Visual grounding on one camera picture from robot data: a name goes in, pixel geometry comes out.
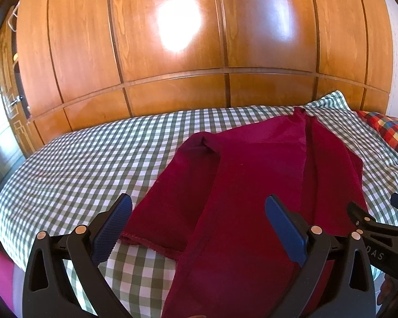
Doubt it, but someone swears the dark red knit garment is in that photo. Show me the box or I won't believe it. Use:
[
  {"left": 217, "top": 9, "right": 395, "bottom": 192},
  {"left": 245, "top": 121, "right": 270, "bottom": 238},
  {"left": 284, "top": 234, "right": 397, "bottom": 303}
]
[{"left": 121, "top": 108, "right": 365, "bottom": 317}]

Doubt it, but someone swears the multicolour checked pillow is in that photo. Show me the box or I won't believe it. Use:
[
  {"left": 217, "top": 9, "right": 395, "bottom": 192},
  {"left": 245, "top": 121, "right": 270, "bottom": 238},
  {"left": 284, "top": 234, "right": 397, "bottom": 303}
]
[{"left": 357, "top": 111, "right": 398, "bottom": 153}]

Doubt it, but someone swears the green checked bed cover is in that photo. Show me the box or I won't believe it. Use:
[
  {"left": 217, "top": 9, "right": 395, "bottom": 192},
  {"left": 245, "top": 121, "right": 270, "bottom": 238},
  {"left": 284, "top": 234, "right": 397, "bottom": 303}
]
[{"left": 0, "top": 91, "right": 398, "bottom": 317}]

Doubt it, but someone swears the wooden wardrobe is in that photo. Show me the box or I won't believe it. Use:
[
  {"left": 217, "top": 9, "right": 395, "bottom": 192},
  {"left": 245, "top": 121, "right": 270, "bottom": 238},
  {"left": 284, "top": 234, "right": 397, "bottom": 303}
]
[{"left": 16, "top": 0, "right": 393, "bottom": 147}]

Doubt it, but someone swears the wooden panelled door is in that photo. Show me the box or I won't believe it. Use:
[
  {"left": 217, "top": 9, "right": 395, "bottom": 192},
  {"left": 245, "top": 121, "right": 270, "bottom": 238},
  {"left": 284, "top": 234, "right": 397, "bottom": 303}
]
[{"left": 0, "top": 7, "right": 36, "bottom": 158}]

